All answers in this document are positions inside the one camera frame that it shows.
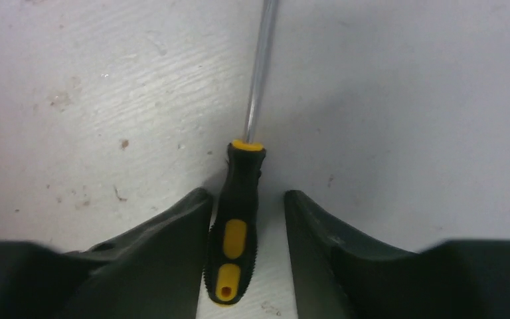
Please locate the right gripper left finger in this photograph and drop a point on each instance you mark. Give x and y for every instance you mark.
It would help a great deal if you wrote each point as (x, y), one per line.
(151, 271)

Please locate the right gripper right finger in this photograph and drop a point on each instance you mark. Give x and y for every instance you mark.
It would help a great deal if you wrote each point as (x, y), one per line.
(340, 272)

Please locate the black yellow screwdriver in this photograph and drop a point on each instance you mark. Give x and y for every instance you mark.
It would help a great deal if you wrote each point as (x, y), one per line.
(232, 240)

